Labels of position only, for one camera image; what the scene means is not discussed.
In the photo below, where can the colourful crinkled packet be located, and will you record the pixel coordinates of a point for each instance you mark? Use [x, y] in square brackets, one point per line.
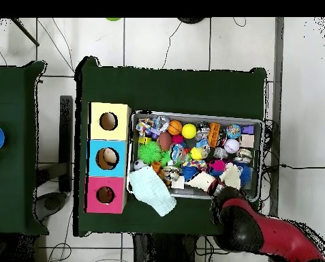
[143, 126]

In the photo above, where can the wooden box with three holes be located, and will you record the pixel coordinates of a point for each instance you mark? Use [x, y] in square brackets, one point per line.
[109, 142]

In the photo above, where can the colourful speckled ball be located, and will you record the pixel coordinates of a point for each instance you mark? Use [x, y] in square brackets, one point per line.
[234, 131]

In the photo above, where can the orange plastic toy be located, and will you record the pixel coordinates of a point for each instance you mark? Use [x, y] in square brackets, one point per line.
[214, 135]

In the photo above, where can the mint green cloth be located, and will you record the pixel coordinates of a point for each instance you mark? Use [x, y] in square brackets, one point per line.
[154, 191]

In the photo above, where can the green spiky ball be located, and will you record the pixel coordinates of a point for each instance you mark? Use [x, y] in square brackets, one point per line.
[149, 153]

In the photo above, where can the yellow ball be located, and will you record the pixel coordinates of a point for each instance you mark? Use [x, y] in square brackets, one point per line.
[189, 131]

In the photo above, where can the brown toy football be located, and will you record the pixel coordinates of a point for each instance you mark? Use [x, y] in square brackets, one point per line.
[165, 141]

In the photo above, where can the bright orange mini basketball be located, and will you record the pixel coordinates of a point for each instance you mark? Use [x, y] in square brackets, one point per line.
[174, 127]

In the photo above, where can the pink spiky ball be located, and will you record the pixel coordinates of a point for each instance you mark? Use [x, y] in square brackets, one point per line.
[218, 166]

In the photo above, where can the cream yellow cloth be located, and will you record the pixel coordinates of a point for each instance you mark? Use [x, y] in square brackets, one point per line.
[230, 176]

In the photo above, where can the white baseball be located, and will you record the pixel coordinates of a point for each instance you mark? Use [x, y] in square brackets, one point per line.
[232, 146]

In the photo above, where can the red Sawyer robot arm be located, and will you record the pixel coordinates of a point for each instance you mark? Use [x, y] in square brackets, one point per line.
[260, 229]

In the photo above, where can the clear mesh bin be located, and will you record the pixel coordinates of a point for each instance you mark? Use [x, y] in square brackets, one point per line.
[227, 117]

